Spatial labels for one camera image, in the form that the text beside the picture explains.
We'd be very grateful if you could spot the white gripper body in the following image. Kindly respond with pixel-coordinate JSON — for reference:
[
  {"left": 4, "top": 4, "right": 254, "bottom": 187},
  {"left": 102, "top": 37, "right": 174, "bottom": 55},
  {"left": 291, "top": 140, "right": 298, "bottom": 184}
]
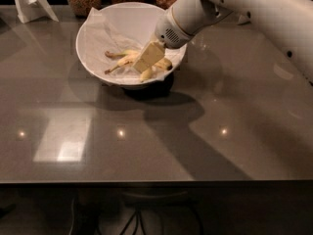
[{"left": 155, "top": 0, "right": 232, "bottom": 49}]

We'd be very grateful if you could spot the white bowl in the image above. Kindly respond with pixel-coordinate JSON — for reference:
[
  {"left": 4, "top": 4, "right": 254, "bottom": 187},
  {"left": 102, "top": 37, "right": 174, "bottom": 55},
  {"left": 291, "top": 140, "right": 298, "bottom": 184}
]
[{"left": 75, "top": 1, "right": 188, "bottom": 90}]

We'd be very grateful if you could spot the white folded stand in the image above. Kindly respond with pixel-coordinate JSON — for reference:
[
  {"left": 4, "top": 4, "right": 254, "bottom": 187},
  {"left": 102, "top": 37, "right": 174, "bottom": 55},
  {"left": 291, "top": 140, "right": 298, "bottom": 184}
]
[
  {"left": 237, "top": 15, "right": 250, "bottom": 25},
  {"left": 15, "top": 0, "right": 59, "bottom": 24}
]

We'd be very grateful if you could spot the left white folded stand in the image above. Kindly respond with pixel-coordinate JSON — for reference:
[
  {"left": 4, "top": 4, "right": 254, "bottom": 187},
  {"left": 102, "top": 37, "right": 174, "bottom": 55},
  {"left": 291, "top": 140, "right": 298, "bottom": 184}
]
[{"left": 15, "top": 0, "right": 59, "bottom": 24}]

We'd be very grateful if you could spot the right white folded stand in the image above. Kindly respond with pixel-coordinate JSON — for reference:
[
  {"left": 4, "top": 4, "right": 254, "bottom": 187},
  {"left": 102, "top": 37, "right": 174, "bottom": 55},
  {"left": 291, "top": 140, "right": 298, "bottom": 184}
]
[{"left": 237, "top": 15, "right": 250, "bottom": 25}]

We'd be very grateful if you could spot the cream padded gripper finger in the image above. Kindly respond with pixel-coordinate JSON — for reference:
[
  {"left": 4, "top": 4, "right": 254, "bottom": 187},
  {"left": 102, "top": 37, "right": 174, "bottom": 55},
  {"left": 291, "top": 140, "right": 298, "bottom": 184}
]
[{"left": 133, "top": 41, "right": 165, "bottom": 72}]

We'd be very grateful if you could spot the white paper liner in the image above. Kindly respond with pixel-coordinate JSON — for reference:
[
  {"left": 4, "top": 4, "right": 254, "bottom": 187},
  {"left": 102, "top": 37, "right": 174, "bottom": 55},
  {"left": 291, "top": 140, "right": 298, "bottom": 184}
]
[{"left": 78, "top": 7, "right": 179, "bottom": 86}]

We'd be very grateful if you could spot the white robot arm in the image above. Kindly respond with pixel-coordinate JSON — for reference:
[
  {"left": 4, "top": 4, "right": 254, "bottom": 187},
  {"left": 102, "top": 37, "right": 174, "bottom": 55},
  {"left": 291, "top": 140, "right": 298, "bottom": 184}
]
[{"left": 151, "top": 0, "right": 313, "bottom": 82}]

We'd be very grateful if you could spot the yellow banana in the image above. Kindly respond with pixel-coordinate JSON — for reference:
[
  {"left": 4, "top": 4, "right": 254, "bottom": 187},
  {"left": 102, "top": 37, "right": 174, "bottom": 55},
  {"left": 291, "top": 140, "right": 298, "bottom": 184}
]
[
  {"left": 105, "top": 52, "right": 172, "bottom": 74},
  {"left": 119, "top": 49, "right": 153, "bottom": 82}
]

